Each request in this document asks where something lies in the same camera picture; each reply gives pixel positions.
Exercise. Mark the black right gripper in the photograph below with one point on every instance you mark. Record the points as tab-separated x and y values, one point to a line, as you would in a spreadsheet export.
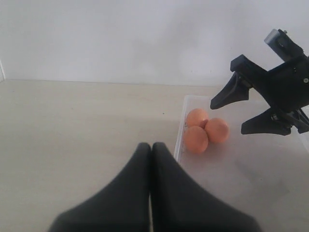
285	89

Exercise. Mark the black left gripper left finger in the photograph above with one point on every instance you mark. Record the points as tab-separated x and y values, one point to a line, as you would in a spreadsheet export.
121	206

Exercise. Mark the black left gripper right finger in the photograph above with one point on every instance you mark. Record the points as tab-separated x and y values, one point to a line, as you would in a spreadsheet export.
179	204

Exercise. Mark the brown egg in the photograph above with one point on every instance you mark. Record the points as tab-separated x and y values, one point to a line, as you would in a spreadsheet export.
217	130
197	117

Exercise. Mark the brown egg second row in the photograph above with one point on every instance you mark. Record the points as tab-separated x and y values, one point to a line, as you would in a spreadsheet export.
195	139

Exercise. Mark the clear plastic tray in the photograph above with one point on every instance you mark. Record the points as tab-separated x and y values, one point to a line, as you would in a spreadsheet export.
263	175

